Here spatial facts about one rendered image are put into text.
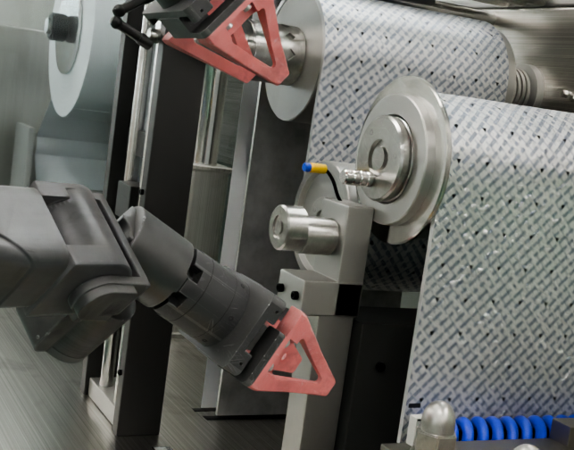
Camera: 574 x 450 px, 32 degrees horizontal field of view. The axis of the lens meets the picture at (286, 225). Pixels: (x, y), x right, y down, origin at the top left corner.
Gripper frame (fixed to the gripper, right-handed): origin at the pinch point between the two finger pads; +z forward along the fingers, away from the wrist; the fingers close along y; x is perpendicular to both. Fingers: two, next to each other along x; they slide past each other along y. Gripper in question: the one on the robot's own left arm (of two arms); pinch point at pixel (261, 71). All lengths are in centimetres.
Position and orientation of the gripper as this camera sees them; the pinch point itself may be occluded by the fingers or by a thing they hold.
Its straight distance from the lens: 84.2
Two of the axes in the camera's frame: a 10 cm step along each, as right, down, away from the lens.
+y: 4.4, 1.6, -8.8
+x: 6.7, -7.1, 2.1
